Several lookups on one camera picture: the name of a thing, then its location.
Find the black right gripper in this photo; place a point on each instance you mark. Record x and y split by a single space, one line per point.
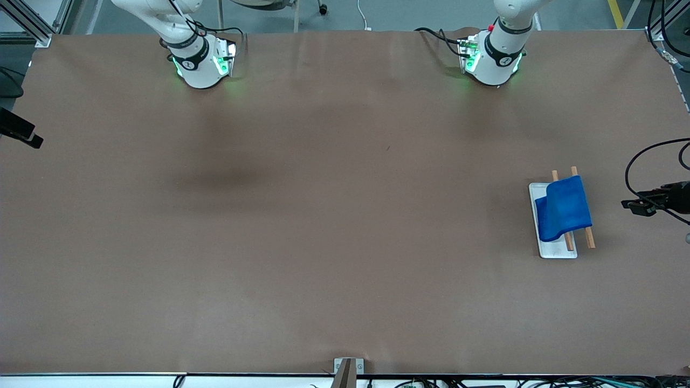
12 125

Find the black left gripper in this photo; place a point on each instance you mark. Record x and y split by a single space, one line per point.
674 194

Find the blue microfibre towel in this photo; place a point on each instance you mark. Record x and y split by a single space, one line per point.
563 210

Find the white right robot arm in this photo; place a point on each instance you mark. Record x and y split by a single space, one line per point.
199 75

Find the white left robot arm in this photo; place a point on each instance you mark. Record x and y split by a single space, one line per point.
496 64

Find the white towel rack wooden bars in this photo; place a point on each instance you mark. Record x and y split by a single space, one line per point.
558 250

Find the chair base with caster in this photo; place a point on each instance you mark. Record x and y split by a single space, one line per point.
323 8

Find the aluminium frame profile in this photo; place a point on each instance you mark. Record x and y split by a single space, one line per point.
38 33
655 33

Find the metal bracket with post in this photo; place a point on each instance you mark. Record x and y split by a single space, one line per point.
345 374

